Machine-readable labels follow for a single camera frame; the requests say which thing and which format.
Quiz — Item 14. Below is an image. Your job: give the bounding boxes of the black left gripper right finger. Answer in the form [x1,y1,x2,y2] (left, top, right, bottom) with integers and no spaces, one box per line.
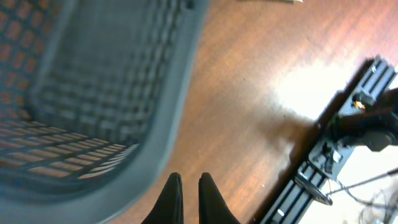
[198,172,239,224]

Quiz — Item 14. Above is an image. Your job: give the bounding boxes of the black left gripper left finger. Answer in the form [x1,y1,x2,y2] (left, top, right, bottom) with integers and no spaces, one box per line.
[142,172,184,224]

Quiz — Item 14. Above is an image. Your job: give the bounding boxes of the grey plastic basket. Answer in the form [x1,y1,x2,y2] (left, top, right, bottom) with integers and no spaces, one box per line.
[1,0,210,223]

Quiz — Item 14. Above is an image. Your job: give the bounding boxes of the black aluminium rail mount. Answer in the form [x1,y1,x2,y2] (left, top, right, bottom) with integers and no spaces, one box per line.
[257,57,397,223]

